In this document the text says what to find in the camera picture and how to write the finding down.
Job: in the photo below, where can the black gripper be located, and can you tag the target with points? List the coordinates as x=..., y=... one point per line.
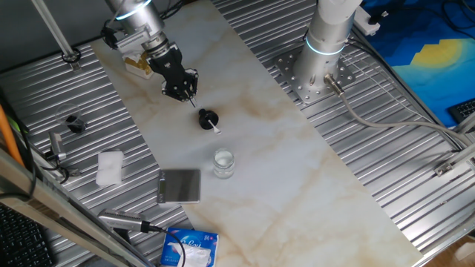
x=168, y=65

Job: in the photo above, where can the black lid with white applicator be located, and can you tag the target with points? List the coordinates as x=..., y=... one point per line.
x=205, y=120

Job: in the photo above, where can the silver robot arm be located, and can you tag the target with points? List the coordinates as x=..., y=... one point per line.
x=141, y=18

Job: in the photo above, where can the clear glass jar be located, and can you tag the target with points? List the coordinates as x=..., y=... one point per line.
x=223, y=167

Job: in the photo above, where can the silver digital pocket scale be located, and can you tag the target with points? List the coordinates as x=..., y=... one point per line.
x=180, y=185

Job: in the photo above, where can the small black object in cup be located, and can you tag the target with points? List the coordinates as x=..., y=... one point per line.
x=76, y=125

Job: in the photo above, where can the clear plastic cup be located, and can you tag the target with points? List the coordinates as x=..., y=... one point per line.
x=65, y=111

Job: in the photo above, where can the aluminium pole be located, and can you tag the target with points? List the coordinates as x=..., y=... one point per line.
x=55, y=29

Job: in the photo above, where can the blue tissue pack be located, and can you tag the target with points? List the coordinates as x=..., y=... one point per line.
x=193, y=241

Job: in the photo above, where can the orange pole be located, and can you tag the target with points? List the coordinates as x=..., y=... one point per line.
x=6, y=133

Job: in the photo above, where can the white power strip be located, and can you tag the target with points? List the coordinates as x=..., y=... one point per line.
x=365, y=24

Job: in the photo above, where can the black computer keyboard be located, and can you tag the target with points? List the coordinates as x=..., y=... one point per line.
x=22, y=241
x=464, y=109

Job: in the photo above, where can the blue and yellow mat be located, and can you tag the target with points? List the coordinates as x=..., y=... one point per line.
x=426, y=74

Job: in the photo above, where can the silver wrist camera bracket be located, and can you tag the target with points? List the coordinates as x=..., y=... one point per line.
x=133, y=39

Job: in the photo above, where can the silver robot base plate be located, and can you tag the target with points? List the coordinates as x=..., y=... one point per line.
x=308, y=94

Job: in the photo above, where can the aluminium frame bar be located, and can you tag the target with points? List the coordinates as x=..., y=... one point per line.
x=55, y=213

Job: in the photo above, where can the small metal corner bracket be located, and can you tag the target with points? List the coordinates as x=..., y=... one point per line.
x=443, y=169

